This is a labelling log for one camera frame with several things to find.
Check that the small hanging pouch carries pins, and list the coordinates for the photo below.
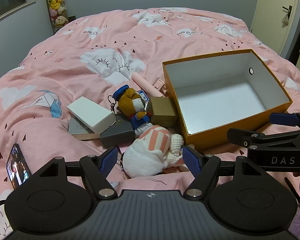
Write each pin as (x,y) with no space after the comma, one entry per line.
(285,18)

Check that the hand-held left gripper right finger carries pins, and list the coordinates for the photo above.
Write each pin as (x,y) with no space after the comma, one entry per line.
(192,163)

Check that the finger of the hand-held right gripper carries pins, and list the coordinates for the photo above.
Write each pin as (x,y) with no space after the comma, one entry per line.
(281,119)
(240,136)

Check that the dark grey box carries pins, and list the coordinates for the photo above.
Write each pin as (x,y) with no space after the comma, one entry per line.
(117,132)

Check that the gold cardboard box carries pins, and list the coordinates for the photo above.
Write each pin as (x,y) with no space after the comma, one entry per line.
(162,108)

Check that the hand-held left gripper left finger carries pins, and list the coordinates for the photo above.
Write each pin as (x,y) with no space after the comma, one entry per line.
(109,160)

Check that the small black box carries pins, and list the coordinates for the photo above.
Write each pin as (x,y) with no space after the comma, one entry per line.
(72,18)

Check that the white and pink striped plush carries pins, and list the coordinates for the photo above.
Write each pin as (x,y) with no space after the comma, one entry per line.
(145,155)

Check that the orange cardboard box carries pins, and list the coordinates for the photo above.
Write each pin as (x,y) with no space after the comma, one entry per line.
(215,97)

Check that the smartphone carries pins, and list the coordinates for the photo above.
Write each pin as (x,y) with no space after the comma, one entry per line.
(16,170)

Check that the white rectangular box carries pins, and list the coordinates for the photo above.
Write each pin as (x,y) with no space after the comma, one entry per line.
(90,115)

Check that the small pink case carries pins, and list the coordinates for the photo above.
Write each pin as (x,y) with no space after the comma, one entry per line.
(159,84)

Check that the cream door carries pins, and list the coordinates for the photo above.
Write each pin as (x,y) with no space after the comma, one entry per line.
(270,10)

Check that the blue card pack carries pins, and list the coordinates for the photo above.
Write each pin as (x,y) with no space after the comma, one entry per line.
(143,95)

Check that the hanging column of plush toys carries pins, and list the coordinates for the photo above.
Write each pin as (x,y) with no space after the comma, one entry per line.
(55,2)

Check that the pink cloud print blanket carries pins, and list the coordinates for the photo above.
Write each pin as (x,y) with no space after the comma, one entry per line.
(65,55)

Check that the grey notebook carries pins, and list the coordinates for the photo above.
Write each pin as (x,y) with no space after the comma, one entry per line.
(76,128)

